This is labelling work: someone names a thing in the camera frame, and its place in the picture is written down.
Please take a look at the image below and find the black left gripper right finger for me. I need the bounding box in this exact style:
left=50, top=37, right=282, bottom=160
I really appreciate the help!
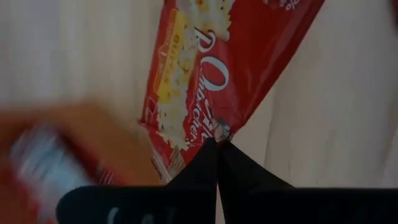
left=216, top=139, right=398, bottom=224

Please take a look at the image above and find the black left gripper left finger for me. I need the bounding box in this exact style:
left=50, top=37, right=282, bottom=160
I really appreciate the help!
left=55, top=138, right=218, bottom=224

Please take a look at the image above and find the orange cardboard box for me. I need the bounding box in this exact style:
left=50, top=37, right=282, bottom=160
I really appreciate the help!
left=0, top=101, right=161, bottom=224

